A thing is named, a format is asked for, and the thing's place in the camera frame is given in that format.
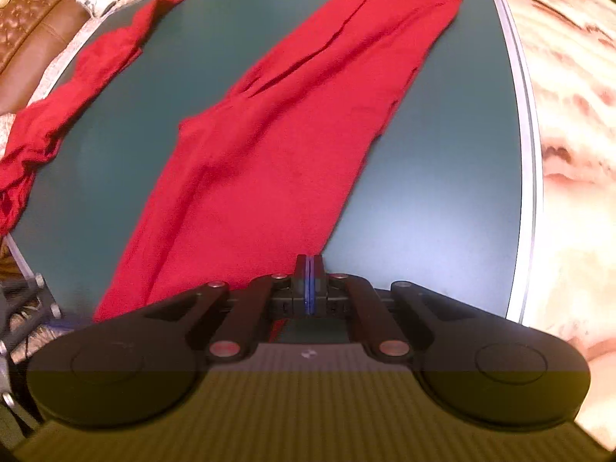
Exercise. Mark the black metal table frame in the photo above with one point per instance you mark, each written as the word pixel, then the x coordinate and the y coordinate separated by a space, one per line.
pixel 19 303

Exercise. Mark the red knit top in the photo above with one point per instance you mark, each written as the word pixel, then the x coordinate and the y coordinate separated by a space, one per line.
pixel 96 67

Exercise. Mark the brown leather sofa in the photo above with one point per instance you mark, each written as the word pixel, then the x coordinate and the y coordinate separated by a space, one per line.
pixel 33 14

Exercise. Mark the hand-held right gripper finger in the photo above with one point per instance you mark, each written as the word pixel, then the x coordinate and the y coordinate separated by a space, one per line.
pixel 315 293
pixel 308 293

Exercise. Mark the red pants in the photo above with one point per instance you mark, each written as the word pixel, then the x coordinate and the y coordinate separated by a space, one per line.
pixel 269 154

